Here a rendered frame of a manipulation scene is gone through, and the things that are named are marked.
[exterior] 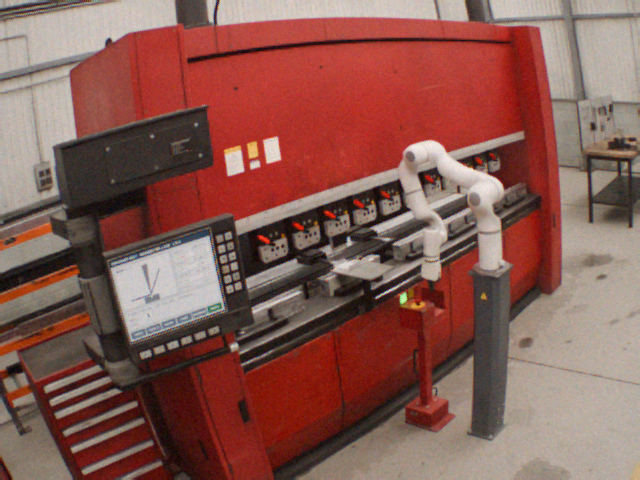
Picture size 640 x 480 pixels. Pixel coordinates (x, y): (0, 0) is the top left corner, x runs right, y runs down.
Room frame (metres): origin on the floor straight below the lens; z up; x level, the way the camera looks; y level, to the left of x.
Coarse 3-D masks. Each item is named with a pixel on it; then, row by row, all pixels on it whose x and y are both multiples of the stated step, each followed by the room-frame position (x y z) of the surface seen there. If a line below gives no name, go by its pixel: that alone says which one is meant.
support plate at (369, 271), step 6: (366, 264) 2.82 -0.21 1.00; (372, 264) 2.81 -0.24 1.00; (378, 264) 2.79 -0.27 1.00; (336, 270) 2.80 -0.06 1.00; (342, 270) 2.79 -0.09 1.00; (348, 270) 2.77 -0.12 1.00; (354, 270) 2.76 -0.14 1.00; (360, 270) 2.75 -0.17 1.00; (366, 270) 2.73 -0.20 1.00; (372, 270) 2.72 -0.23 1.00; (378, 270) 2.71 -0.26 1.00; (384, 270) 2.69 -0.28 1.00; (390, 270) 2.70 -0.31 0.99; (354, 276) 2.69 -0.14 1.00; (360, 276) 2.66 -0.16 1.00; (366, 276) 2.65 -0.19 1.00; (372, 276) 2.64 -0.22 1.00; (378, 276) 2.65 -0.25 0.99
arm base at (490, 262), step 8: (480, 240) 2.45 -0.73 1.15; (488, 240) 2.42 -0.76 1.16; (496, 240) 2.41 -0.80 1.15; (480, 248) 2.46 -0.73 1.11; (488, 248) 2.42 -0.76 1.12; (496, 248) 2.41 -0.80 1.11; (480, 256) 2.46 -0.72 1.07; (488, 256) 2.42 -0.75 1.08; (496, 256) 2.41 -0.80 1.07; (480, 264) 2.46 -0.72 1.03; (488, 264) 2.42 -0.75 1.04; (496, 264) 2.41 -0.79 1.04; (504, 264) 2.42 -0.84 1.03; (480, 272) 2.41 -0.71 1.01; (488, 272) 2.40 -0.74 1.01; (496, 272) 2.38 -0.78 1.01
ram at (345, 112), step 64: (192, 64) 2.39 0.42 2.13; (256, 64) 2.61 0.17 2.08; (320, 64) 2.86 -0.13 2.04; (384, 64) 3.17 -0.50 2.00; (448, 64) 3.59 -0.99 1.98; (512, 64) 4.22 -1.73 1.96; (256, 128) 2.58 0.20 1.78; (320, 128) 2.82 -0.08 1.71; (384, 128) 3.11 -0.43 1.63; (448, 128) 3.51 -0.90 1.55; (512, 128) 4.11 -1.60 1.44; (256, 192) 2.55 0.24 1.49
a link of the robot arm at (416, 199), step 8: (416, 192) 2.75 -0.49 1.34; (408, 200) 2.78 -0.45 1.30; (416, 200) 2.75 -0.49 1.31; (424, 200) 2.76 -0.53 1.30; (416, 208) 2.74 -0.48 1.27; (424, 208) 2.74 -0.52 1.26; (416, 216) 2.75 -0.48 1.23; (424, 216) 2.74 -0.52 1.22; (432, 216) 2.76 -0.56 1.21; (432, 224) 2.81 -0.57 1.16; (440, 224) 2.78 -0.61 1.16; (440, 232) 2.77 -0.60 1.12
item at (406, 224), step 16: (432, 208) 3.78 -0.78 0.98; (448, 208) 3.87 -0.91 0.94; (464, 208) 4.01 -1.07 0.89; (384, 224) 3.56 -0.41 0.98; (400, 224) 3.53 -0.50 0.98; (416, 224) 3.63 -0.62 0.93; (336, 256) 3.16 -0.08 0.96; (352, 256) 3.25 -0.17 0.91; (272, 272) 2.96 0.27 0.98; (288, 272) 2.94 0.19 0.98; (304, 272) 3.01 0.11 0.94; (320, 272) 3.08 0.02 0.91; (256, 288) 2.80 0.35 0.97; (272, 288) 2.86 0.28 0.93; (288, 288) 2.93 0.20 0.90; (256, 304) 2.80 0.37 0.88
